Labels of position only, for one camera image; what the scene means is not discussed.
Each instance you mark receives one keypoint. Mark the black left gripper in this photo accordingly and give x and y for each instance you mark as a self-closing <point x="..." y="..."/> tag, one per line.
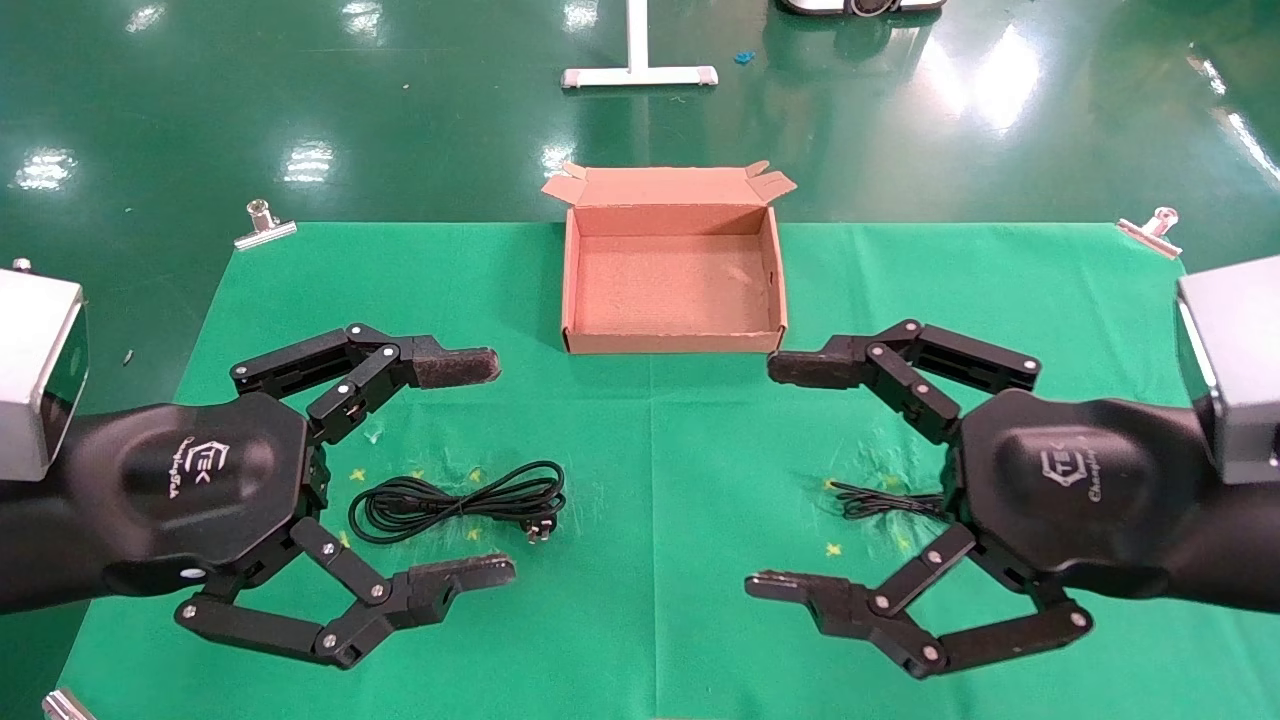
<point x="180" y="490"/>

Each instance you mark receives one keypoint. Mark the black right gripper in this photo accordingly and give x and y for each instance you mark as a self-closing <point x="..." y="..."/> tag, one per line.
<point x="1100" y="500"/>

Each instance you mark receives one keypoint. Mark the black white robot base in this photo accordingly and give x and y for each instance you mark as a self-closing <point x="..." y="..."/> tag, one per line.
<point x="860" y="5"/>

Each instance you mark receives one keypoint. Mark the open brown cardboard box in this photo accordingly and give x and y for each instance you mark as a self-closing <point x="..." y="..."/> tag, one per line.
<point x="670" y="285"/>

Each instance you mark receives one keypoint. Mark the small white paper scrap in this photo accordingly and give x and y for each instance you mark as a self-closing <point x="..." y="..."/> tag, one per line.
<point x="373" y="434"/>

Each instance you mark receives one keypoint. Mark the green table cloth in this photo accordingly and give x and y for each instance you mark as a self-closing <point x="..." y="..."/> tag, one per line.
<point x="650" y="450"/>

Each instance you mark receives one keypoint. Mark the silver metal binder clip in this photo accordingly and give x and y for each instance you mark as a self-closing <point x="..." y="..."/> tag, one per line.
<point x="65" y="706"/>
<point x="265" y="232"/>
<point x="1152" y="236"/>

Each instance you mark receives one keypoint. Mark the white metal stand base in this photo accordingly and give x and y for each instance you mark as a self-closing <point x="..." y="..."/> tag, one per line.
<point x="638" y="74"/>

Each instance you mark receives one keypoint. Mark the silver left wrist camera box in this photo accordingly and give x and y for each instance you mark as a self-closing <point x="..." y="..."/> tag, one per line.
<point x="35" y="370"/>

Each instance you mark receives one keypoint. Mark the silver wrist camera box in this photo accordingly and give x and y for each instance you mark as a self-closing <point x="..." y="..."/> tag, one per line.
<point x="35" y="370"/>
<point x="1240" y="370"/>

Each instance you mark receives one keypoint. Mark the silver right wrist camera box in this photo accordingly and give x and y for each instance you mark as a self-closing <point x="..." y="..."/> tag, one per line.
<point x="1240" y="370"/>

